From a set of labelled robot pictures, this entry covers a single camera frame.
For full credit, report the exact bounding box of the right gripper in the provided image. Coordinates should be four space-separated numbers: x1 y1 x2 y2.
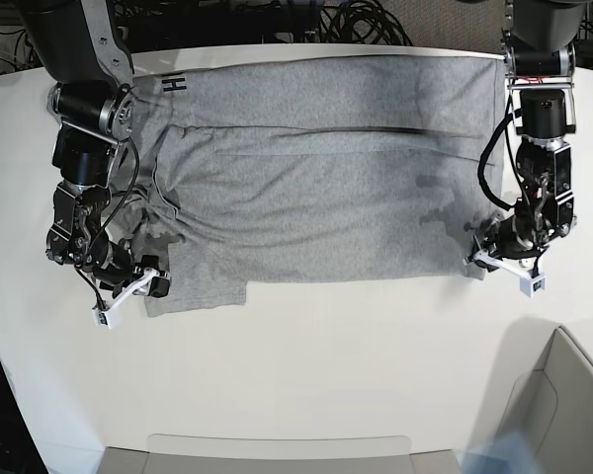
76 246 171 311

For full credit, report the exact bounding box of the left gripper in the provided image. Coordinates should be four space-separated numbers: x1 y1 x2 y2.
462 214 547 279

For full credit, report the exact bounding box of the grey T-shirt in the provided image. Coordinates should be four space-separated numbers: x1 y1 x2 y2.
112 55 505 317

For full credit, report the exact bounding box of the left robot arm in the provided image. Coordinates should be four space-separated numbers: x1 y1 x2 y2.
467 1 587 290

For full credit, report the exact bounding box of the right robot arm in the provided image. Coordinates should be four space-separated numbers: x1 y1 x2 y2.
15 0 170 322

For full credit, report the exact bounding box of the beige chair back bottom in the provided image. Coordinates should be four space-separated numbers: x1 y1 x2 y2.
98 434 462 473

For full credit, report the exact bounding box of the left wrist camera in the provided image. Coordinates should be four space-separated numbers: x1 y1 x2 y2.
519 274 547 297

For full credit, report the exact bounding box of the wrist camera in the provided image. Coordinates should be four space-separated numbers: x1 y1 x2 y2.
92 308 123 330
519 274 547 297

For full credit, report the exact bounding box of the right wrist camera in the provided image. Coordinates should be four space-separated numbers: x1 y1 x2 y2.
92 308 123 330

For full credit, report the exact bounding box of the black cable bundle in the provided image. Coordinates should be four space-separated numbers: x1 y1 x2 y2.
320 0 416 48

